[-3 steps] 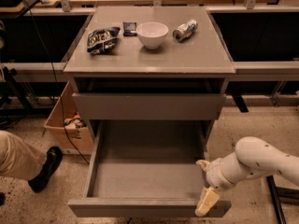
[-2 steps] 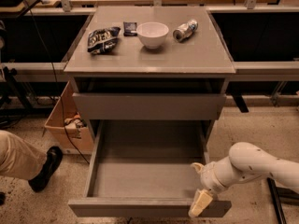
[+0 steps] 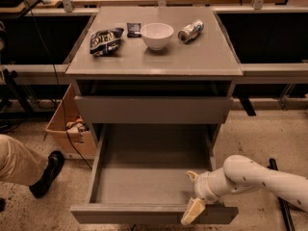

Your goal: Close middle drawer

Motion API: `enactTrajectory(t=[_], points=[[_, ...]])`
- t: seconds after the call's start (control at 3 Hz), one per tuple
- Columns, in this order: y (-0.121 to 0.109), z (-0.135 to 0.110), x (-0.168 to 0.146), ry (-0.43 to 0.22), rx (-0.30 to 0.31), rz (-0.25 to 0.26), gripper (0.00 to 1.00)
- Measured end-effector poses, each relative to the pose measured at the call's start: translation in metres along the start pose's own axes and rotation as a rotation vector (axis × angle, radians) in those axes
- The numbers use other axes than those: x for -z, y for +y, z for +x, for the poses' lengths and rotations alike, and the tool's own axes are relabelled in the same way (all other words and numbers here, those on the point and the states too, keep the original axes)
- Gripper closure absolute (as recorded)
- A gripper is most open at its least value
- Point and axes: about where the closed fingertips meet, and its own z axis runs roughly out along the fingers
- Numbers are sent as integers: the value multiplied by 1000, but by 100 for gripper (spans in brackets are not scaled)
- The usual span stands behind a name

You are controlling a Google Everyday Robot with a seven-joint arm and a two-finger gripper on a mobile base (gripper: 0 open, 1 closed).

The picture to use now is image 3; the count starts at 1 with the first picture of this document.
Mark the black shoe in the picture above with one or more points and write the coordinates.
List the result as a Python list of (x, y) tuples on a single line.
[(2, 204), (55, 165)]

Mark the dark chip bag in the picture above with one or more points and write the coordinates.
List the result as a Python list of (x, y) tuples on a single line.
[(105, 42)]

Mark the black metal stand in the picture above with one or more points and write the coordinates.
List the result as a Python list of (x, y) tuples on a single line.
[(284, 207)]

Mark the silver soda can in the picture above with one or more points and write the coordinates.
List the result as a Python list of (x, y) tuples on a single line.
[(191, 31)]

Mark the white ceramic bowl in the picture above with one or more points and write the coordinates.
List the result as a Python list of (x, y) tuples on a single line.
[(156, 35)]

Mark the cardboard box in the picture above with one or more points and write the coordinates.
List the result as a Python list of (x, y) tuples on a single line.
[(69, 130)]

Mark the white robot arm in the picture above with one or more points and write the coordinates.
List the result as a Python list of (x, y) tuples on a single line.
[(240, 174)]

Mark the grey drawer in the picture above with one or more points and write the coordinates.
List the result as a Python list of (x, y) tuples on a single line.
[(153, 110), (139, 173)]

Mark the grey drawer cabinet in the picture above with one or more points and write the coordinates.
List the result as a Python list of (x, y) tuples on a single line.
[(205, 67)]

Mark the grey top drawer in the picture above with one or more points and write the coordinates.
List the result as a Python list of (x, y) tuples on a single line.
[(153, 110)]

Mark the small dark blue packet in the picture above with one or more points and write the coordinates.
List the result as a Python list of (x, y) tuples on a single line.
[(133, 30)]

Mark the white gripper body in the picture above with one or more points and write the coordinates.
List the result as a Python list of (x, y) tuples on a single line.
[(202, 187)]

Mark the beige trouser leg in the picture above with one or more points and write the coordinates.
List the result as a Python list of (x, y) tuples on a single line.
[(20, 164)]

